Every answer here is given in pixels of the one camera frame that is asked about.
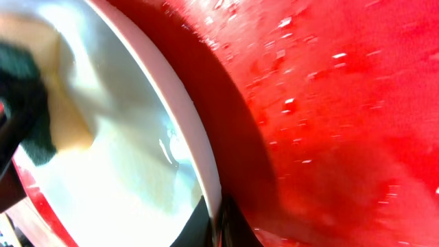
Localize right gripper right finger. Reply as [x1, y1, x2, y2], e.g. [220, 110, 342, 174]
[219, 196, 263, 247]

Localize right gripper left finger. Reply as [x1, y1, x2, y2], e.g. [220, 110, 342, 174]
[170, 196, 211, 247]

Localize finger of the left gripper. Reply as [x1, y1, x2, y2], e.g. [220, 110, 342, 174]
[1, 104, 38, 213]

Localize green yellow sponge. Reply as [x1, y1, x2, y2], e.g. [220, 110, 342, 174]
[1, 14, 93, 166]

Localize light blue plate top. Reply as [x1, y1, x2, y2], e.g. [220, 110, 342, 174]
[1, 1, 222, 246]

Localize red plastic tray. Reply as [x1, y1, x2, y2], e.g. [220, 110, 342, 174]
[6, 0, 439, 247]

